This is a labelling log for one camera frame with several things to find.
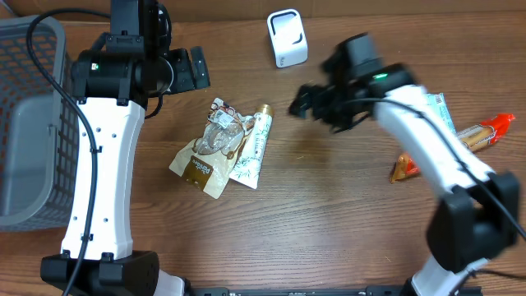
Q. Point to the white barcode scanner stand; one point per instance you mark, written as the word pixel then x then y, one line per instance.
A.
pixel 287 38

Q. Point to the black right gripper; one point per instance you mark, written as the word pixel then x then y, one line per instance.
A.
pixel 316 98

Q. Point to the grey plastic mesh basket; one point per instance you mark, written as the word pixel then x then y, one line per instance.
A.
pixel 39 140

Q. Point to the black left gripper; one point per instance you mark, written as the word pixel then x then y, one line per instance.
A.
pixel 182 59

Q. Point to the clear brown snack pouch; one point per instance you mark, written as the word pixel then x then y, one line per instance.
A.
pixel 207 161

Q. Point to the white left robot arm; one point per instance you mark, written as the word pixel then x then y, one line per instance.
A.
pixel 112 83

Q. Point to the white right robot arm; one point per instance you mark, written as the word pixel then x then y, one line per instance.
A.
pixel 477 216

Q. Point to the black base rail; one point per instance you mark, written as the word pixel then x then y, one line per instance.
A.
pixel 372 290

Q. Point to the white bamboo print tube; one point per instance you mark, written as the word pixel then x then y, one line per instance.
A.
pixel 247 170

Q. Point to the orange gold pasta package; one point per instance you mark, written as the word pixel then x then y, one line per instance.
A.
pixel 475 138

